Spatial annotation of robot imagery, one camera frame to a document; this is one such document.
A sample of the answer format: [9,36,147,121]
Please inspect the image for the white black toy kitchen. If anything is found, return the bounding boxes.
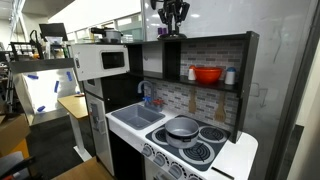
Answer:
[68,30,260,180]

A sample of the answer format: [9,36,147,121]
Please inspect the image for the silver oven door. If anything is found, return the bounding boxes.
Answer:
[144,164,178,180]

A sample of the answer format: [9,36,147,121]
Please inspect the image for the orange bowl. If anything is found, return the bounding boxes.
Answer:
[194,66,224,84]

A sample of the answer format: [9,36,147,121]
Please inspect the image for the grey toy faucet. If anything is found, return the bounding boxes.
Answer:
[137,79,157,109]

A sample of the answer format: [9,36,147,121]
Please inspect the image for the grey toy pot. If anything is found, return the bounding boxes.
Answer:
[164,116,200,149]

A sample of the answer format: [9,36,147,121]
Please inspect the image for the large whiteboard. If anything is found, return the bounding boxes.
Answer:
[141,0,319,180]

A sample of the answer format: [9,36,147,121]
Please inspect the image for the white shaker red cap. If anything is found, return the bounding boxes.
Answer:
[187,65,197,82]

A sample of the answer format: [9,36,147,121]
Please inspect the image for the small silver freezer door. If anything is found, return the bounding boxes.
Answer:
[82,78,105,99]

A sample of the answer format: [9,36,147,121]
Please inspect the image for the black computer monitor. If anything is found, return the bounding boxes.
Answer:
[38,22,69,43]

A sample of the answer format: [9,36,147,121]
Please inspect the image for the wooden spatula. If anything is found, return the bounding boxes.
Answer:
[214,93,228,123]

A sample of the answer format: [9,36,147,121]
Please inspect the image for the wooden spoon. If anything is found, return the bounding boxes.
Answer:
[188,87,198,115]

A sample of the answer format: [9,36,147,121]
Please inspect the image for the silver fridge door with dispenser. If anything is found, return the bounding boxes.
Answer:
[84,92,115,177]

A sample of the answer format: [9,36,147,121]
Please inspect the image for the silver reflective board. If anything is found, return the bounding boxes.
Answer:
[9,58,83,127]

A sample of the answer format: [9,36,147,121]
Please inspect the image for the white toy microwave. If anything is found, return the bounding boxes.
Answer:
[69,43,131,82]

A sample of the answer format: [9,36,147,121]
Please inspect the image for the grey sink basin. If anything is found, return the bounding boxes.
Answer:
[110,103,167,131]

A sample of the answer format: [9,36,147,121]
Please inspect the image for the black chair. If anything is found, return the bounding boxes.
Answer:
[0,151,44,180]

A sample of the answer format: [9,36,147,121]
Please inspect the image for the white shaker blue cap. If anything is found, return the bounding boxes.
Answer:
[224,66,237,86]

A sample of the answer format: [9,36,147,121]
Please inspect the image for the wooden desk white leg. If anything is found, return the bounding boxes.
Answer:
[57,94,94,163]

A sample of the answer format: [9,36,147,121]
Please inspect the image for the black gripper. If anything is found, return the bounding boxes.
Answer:
[158,0,191,34]

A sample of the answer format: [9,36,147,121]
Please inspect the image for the brown cardboard box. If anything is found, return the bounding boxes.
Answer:
[0,113,32,158]

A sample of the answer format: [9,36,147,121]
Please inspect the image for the silver pot black handle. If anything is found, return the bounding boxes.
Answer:
[90,27,124,44]

